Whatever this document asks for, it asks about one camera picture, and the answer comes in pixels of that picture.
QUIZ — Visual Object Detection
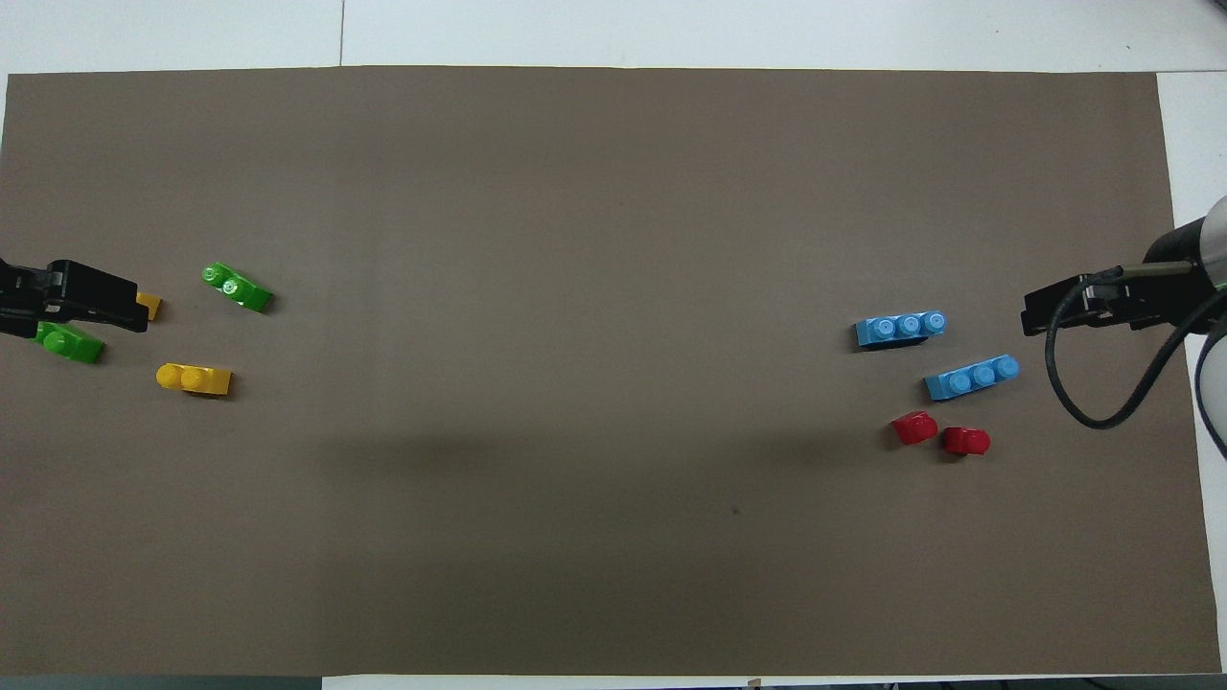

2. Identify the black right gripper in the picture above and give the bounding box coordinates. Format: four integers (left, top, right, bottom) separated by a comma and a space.
1021, 218, 1212, 337

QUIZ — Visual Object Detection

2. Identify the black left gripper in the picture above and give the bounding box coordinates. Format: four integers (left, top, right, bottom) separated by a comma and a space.
0, 259, 150, 339

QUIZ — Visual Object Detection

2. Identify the green two-stud block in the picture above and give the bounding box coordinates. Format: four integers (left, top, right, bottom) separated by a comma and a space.
201, 262, 275, 314
35, 321, 105, 365

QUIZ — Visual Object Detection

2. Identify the blue three-stud block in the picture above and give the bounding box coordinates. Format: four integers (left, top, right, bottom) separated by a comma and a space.
924, 354, 1022, 402
854, 310, 950, 352

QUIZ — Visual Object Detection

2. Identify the red single-stud block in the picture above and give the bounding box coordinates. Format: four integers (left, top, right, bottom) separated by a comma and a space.
938, 426, 992, 458
891, 411, 939, 448

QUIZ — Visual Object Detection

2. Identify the brown table mat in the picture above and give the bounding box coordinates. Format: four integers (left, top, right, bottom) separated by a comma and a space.
0, 65, 1224, 678

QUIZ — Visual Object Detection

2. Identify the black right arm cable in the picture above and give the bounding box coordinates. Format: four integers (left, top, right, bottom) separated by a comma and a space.
1044, 263, 1227, 430

